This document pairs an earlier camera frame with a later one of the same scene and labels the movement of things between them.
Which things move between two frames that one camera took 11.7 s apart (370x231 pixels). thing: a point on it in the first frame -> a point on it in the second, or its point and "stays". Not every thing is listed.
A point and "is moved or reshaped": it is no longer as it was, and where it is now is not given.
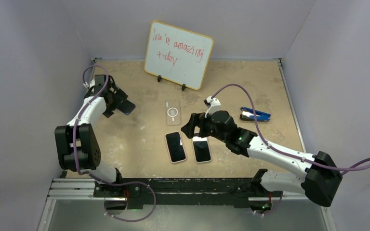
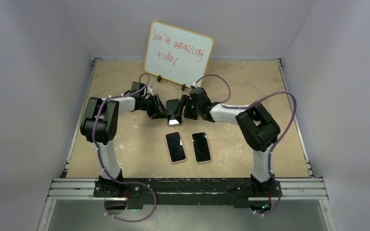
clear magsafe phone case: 173,112 stays
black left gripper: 119,96 -> 158,111
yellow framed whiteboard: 177,55 stays
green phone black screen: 175,146 stays
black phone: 126,106 is moved or reshaped
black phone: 201,149 stays
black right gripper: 195,120 -> 185,102
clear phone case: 201,149 stays
